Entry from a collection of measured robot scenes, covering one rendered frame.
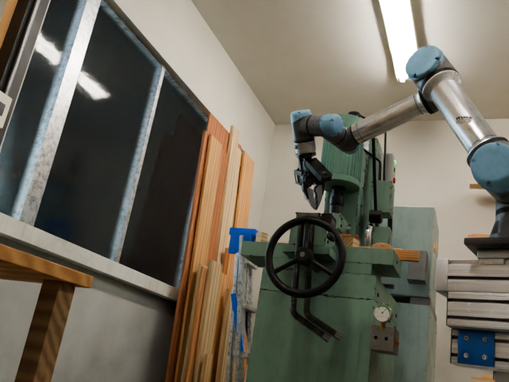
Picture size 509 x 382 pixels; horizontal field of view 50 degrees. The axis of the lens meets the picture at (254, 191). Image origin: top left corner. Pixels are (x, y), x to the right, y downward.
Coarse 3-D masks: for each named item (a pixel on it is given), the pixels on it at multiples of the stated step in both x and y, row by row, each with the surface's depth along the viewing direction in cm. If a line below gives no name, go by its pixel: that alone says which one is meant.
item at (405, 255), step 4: (396, 252) 210; (400, 252) 209; (404, 252) 208; (408, 252) 208; (412, 252) 207; (416, 252) 207; (400, 256) 209; (404, 256) 208; (408, 256) 207; (412, 256) 207; (416, 256) 206; (400, 260) 209; (404, 260) 208; (408, 260) 207; (412, 260) 206; (416, 260) 206
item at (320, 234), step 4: (304, 224) 200; (292, 228) 202; (296, 228) 201; (316, 228) 198; (320, 228) 198; (292, 232) 201; (296, 232) 201; (316, 232) 198; (320, 232) 197; (324, 232) 197; (328, 232) 199; (292, 236) 201; (296, 236) 200; (316, 236) 197; (320, 236) 197; (324, 236) 196; (292, 240) 200; (296, 240) 199; (316, 240) 197; (320, 240) 196; (324, 240) 196; (328, 240) 198; (292, 244) 200; (316, 244) 196; (320, 244) 195; (324, 244) 195; (328, 244) 199; (332, 244) 204
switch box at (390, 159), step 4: (380, 156) 257; (388, 156) 255; (392, 156) 255; (380, 160) 256; (388, 160) 255; (392, 160) 254; (388, 164) 254; (392, 164) 254; (388, 168) 253; (392, 168) 254; (388, 172) 253; (392, 172) 254; (388, 176) 252; (392, 176) 254; (392, 180) 254
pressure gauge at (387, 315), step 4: (380, 304) 183; (384, 304) 183; (376, 308) 183; (380, 308) 183; (384, 308) 182; (388, 308) 182; (376, 312) 183; (380, 312) 182; (384, 312) 182; (388, 312) 182; (376, 316) 182; (380, 316) 182; (384, 316) 182; (388, 316) 181; (376, 320) 182; (380, 320) 182; (384, 320) 181; (388, 320) 180; (380, 324) 183; (384, 324) 183; (380, 328) 183; (384, 328) 182
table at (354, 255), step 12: (252, 252) 215; (264, 252) 213; (276, 252) 211; (288, 252) 200; (324, 252) 194; (336, 252) 202; (348, 252) 200; (360, 252) 199; (372, 252) 197; (384, 252) 196; (264, 264) 226; (372, 264) 196; (384, 264) 194; (396, 264) 200; (384, 276) 212; (396, 276) 209
